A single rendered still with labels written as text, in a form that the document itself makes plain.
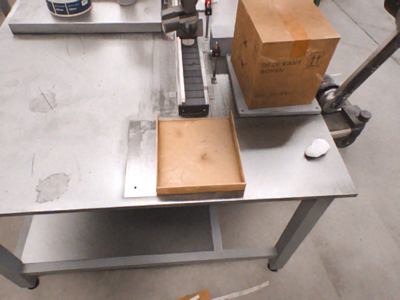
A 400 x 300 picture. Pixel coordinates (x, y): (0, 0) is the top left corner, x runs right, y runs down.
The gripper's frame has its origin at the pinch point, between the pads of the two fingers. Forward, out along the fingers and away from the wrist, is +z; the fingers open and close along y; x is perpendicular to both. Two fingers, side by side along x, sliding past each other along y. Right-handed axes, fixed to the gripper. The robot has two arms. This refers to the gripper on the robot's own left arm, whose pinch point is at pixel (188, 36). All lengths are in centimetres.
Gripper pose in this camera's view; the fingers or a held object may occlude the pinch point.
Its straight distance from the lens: 131.2
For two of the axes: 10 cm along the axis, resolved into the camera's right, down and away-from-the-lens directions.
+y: -10.0, 0.3, -0.6
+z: -0.6, 0.0, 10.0
